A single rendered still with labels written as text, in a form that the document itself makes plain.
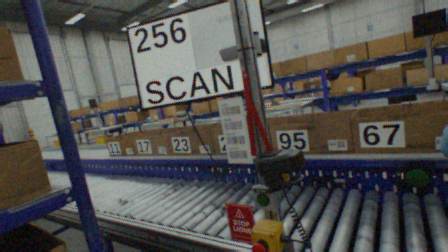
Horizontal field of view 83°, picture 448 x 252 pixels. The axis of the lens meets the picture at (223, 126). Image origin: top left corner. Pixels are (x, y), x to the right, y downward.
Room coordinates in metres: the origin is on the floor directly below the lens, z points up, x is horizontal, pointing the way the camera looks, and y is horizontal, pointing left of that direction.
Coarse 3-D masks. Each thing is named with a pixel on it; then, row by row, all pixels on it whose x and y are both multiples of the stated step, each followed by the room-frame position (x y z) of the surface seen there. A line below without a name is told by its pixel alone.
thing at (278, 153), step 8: (272, 152) 0.64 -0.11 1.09; (280, 152) 0.63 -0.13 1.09; (288, 152) 0.61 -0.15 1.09; (296, 152) 0.61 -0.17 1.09; (256, 160) 0.64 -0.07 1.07; (264, 160) 0.63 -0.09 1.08; (272, 160) 0.61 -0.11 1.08; (280, 160) 0.60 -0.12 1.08; (288, 160) 0.59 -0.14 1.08; (296, 160) 0.58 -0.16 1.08; (304, 160) 0.62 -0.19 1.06; (256, 168) 0.64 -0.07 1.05; (264, 168) 0.63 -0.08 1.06; (272, 168) 0.61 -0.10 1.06; (280, 168) 0.60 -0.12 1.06; (288, 168) 0.59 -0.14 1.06; (296, 168) 0.58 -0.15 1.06; (272, 176) 0.63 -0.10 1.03; (280, 176) 0.63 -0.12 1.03; (288, 176) 0.62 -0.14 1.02; (272, 184) 0.63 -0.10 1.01; (280, 184) 0.62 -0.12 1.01
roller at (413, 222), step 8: (408, 192) 0.94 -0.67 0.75; (408, 200) 0.88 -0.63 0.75; (416, 200) 0.88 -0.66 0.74; (408, 208) 0.83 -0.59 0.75; (416, 208) 0.83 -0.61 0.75; (408, 216) 0.79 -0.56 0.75; (416, 216) 0.78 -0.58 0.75; (408, 224) 0.75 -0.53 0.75; (416, 224) 0.74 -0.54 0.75; (408, 232) 0.72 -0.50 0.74; (416, 232) 0.70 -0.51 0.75; (408, 240) 0.68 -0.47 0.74; (416, 240) 0.67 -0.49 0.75; (424, 240) 0.68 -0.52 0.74; (408, 248) 0.65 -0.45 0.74; (416, 248) 0.64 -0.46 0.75; (424, 248) 0.64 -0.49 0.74
